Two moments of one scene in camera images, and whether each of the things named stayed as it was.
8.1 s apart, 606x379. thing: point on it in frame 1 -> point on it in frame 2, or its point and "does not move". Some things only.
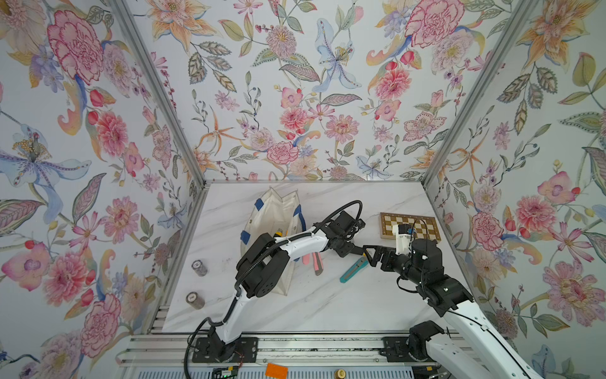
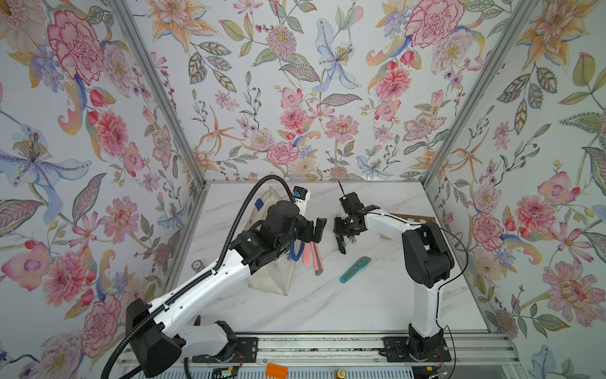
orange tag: [276, 371] does not move
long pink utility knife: [318, 263] does not move
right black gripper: [390, 252] -> [337, 228]
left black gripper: [347, 249] -> [308, 234]
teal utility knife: [354, 268] does not move
